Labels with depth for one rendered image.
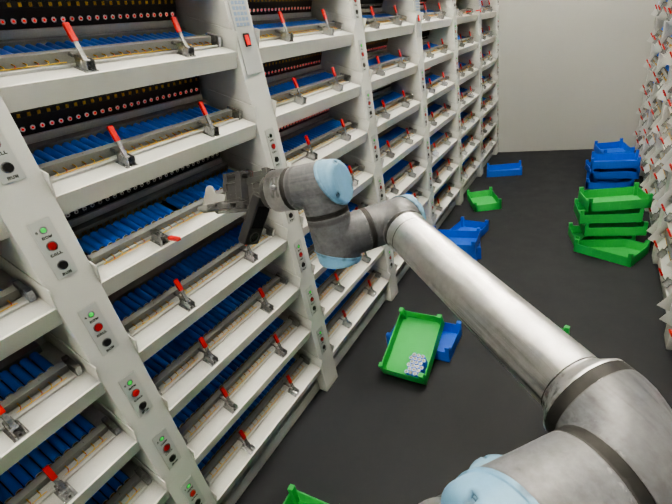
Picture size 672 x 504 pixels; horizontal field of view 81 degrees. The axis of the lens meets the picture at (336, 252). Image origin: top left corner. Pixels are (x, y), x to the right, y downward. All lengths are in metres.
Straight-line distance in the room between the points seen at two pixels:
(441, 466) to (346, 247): 0.97
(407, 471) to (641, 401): 1.14
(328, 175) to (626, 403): 0.54
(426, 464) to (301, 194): 1.09
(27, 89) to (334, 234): 0.62
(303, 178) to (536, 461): 0.57
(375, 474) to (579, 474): 1.17
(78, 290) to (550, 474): 0.88
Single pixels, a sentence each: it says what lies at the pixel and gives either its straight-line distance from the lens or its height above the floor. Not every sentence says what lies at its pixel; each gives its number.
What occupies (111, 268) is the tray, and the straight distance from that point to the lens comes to 1.04.
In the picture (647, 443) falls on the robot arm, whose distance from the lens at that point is 0.47.
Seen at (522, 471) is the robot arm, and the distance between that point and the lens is 0.43.
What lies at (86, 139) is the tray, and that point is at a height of 1.22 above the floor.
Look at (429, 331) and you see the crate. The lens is 1.88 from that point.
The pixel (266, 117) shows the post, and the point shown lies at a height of 1.15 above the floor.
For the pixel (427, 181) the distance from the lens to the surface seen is 2.64.
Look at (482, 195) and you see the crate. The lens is 3.55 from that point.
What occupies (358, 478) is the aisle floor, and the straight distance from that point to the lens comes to 1.56.
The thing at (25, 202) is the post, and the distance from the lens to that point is 0.94.
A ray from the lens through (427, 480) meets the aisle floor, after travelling 1.53.
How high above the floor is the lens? 1.30
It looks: 27 degrees down
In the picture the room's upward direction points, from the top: 12 degrees counter-clockwise
